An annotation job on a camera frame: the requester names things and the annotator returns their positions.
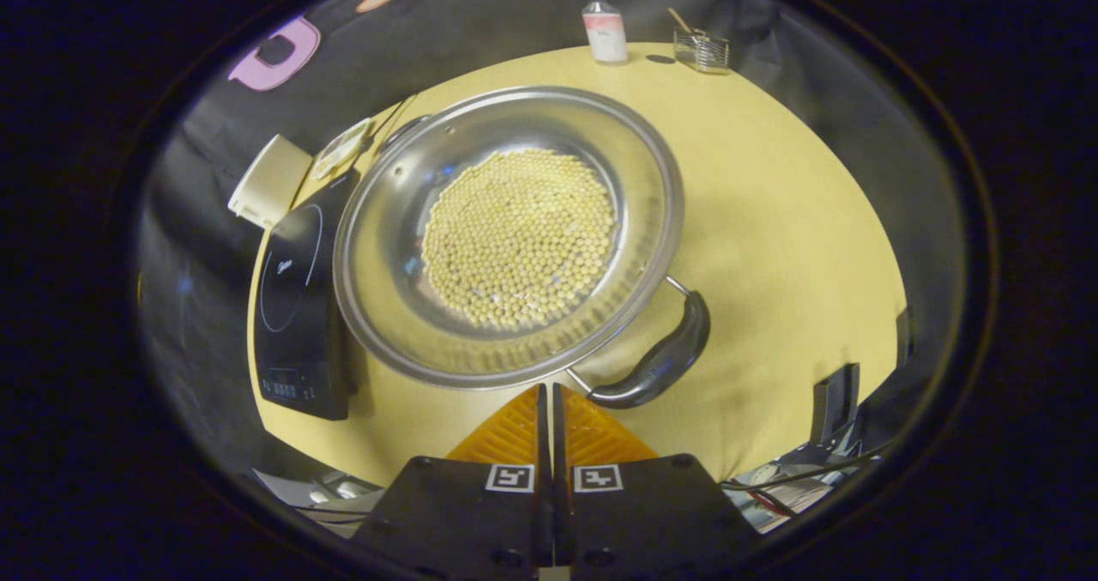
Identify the wooden stick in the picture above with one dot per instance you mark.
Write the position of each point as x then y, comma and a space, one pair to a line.
680, 20

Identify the white divided bean dish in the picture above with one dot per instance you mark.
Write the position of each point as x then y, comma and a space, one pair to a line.
341, 148

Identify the clear bottle with pink label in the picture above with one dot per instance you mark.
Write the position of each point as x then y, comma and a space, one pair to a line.
606, 36

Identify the pile of yellow soybeans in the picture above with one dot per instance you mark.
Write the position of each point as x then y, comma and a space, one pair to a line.
519, 238

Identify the white box appliance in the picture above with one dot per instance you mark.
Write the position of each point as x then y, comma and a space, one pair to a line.
270, 182

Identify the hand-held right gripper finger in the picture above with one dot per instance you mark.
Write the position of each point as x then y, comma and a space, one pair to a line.
542, 444
558, 444

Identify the black upright panel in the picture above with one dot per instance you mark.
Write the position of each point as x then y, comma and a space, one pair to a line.
834, 405

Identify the black induction cooktop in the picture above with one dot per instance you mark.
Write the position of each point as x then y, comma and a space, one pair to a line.
296, 323

